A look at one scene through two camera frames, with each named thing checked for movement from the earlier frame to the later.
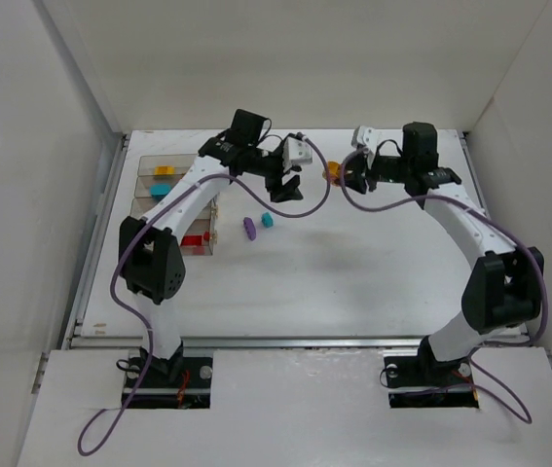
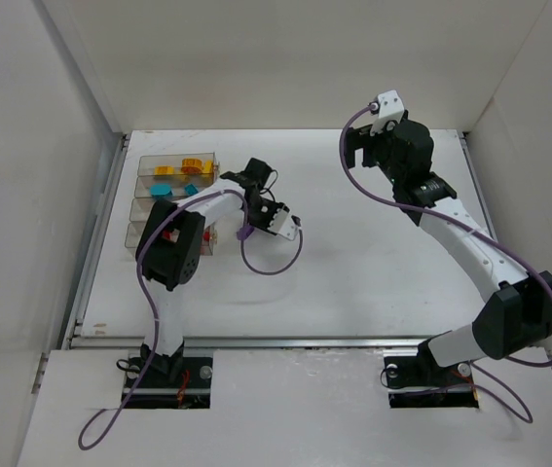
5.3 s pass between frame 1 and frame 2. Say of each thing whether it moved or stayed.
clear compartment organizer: stayed
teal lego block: stayed
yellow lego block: stayed
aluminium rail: stayed
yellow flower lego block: moved
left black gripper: moved
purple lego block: moved
